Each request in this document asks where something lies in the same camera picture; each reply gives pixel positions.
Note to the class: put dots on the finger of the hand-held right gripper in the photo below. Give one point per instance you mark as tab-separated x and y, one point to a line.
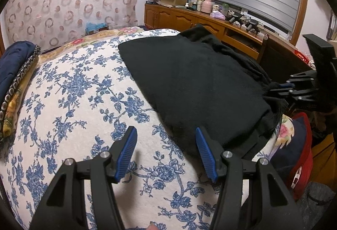
302	95
302	78

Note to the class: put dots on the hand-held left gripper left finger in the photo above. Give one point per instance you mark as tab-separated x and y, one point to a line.
126	151

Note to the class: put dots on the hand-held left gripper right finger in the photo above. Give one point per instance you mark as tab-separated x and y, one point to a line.
206	151

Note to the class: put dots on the black printed t-shirt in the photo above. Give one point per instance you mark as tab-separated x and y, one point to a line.
197	74

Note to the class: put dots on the red packet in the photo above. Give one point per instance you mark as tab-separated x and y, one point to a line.
301	55

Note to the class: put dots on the white blue floral blanket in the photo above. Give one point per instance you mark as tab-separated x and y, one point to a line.
79	103

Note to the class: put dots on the red navy bag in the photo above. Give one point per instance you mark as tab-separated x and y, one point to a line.
302	166

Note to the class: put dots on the purple packet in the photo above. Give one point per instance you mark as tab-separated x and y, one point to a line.
218	15

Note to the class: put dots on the pink bottle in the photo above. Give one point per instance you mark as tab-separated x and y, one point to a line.
206	5

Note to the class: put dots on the blue plastic bag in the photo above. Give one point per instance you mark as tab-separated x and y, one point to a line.
96	27

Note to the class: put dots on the dark cloth with patterned trim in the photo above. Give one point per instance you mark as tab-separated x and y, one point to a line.
23	74

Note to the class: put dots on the wooden sideboard cabinet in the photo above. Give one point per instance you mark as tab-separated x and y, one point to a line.
184	19

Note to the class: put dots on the navy folded cloth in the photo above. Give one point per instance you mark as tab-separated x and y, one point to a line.
13	64

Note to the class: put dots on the cardboard box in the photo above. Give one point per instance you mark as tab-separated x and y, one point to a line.
171	1

